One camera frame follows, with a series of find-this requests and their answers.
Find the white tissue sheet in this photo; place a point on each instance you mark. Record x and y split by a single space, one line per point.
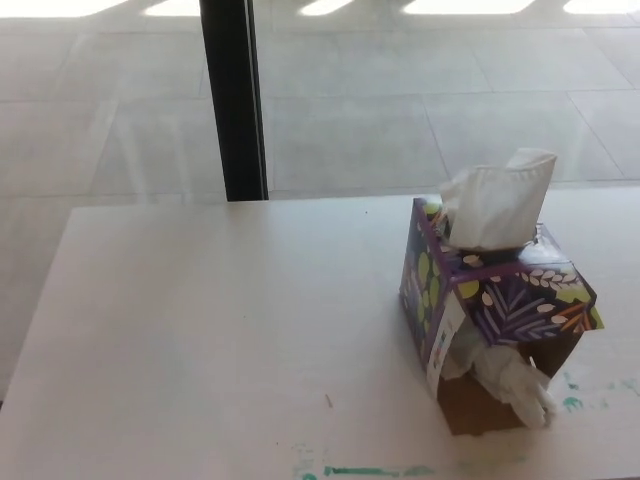
500 205

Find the purple floral tissue box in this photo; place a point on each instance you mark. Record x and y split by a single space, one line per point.
505 305

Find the crumpled white tissue bundle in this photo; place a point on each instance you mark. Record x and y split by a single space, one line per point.
510 385

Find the black window frame post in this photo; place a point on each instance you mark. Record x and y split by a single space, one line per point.
232 100

